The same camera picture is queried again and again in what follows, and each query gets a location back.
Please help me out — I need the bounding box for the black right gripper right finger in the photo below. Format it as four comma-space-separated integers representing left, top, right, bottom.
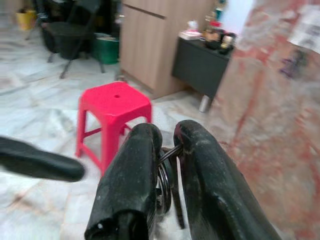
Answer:
174, 119, 283, 240

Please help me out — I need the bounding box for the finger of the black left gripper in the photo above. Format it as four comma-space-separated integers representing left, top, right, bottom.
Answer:
0, 136, 86, 183

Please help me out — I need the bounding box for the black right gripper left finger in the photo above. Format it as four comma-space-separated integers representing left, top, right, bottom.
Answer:
84, 122, 163, 240

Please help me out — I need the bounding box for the key bunch with large ring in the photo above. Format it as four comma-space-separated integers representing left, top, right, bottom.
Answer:
155, 145, 186, 230

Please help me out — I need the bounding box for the white paper hook label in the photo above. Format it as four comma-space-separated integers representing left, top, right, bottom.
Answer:
287, 4, 320, 51

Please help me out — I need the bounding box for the red plastic stool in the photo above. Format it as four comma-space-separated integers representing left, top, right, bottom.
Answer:
75, 81, 153, 176

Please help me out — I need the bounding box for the pink marble folding table top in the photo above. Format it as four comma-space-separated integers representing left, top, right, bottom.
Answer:
206, 0, 320, 240

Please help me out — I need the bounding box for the black low sideboard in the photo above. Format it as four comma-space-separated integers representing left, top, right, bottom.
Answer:
171, 36, 235, 113

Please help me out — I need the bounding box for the green plastic basin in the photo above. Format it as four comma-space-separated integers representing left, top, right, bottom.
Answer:
90, 32, 120, 65

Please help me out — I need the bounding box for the light wooden cabinet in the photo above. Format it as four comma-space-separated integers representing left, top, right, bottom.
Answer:
119, 0, 216, 100

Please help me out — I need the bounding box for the black folding chair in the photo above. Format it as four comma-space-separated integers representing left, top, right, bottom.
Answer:
26, 0, 121, 80

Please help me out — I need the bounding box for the yellow plastic bucket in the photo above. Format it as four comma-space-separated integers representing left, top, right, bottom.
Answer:
15, 9, 38, 31

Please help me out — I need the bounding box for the pink gift box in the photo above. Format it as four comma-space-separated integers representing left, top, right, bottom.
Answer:
180, 29, 202, 42

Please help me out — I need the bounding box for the small white cat figurine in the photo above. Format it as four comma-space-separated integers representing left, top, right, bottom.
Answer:
187, 19, 200, 32

